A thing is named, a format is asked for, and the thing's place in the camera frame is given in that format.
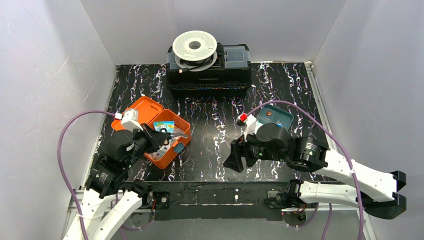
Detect teal divided tray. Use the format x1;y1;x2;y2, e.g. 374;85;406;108
255;104;294;131

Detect small scissors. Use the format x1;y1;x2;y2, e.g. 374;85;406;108
155;128;172;149

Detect purple cable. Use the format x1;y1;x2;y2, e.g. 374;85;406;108
236;100;365;240
56;110;143;240

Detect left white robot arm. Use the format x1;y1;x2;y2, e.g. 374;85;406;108
57;108;172;240

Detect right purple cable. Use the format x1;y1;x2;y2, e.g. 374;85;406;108
236;100;365;240

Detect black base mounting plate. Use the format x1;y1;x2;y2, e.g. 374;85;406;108
119;181;319;222

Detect orange medicine box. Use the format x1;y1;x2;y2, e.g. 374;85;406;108
111;96;191;169

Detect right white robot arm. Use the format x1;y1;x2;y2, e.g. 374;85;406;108
223;113;407;220

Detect white filament spool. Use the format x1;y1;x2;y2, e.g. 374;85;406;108
172;30;218;74

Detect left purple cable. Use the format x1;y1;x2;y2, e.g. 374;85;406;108
56;110;143;240

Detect black plastic toolbox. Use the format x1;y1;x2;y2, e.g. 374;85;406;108
165;43;253;99

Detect blue cotton swab packet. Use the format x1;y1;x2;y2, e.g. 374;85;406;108
153;120;175;133

